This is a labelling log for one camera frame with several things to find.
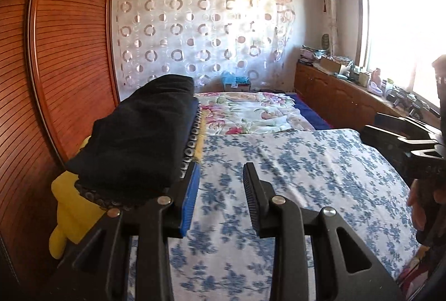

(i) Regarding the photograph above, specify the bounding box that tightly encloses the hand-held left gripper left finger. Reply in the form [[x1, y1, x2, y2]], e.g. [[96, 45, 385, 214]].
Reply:
[[45, 162, 201, 301]]

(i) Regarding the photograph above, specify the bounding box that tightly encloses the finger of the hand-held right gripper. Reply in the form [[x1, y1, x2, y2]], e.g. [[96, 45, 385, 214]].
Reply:
[[360, 125, 415, 152], [374, 113, 441, 139]]

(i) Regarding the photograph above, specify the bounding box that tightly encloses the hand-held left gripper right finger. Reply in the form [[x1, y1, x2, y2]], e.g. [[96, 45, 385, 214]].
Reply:
[[243, 162, 406, 301]]

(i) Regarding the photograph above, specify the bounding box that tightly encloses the black printed t-shirt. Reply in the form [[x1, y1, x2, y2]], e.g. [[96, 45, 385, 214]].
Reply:
[[64, 74, 196, 204]]

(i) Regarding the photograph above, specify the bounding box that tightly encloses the person's right hand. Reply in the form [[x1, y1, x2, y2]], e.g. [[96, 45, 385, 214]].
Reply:
[[408, 180, 434, 230]]

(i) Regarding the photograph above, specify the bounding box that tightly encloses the black handheld device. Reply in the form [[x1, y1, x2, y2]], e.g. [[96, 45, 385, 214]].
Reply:
[[406, 97, 424, 117], [390, 88, 406, 108]]

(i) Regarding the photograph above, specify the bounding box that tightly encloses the pink and white item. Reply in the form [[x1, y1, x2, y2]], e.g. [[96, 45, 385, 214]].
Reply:
[[367, 68, 384, 94]]

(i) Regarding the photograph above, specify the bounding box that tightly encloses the white blue floral bed sheet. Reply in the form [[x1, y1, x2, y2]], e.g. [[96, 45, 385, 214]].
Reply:
[[129, 128, 420, 301]]

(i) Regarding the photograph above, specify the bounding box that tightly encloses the wooden cabinet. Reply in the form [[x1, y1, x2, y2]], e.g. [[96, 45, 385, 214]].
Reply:
[[294, 62, 446, 148]]

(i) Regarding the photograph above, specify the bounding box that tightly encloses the navy blanket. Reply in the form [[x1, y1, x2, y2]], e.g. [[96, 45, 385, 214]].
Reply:
[[289, 93, 333, 131]]

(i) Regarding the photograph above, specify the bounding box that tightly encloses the window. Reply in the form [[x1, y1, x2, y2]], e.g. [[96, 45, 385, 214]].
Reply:
[[353, 0, 446, 110]]

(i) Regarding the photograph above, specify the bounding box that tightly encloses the cardboard box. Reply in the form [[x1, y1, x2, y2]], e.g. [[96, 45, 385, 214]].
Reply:
[[319, 57, 351, 75]]

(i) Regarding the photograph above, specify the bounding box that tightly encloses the floral quilt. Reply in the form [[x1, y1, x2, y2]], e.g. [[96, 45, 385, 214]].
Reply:
[[193, 92, 316, 136]]

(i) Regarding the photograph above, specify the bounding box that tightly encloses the pile of packets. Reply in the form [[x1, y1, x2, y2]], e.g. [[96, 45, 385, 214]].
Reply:
[[299, 46, 323, 64]]

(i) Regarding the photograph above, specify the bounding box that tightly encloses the red blanket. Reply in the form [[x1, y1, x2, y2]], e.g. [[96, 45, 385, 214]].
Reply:
[[397, 245, 431, 288]]

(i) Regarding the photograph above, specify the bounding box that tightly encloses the yellow plush toy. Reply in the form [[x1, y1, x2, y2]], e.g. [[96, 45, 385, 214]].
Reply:
[[49, 137, 107, 260]]

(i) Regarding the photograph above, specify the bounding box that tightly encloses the blue plastic bag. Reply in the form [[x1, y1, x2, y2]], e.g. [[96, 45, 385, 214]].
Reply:
[[221, 71, 251, 85]]

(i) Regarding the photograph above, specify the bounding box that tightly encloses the white patterned window curtain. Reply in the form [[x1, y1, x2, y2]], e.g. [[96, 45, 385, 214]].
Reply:
[[318, 0, 344, 57]]

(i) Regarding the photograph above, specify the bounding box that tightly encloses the sheer curtain with circles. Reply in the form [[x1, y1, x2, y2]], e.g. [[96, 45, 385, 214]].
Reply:
[[113, 0, 295, 96]]

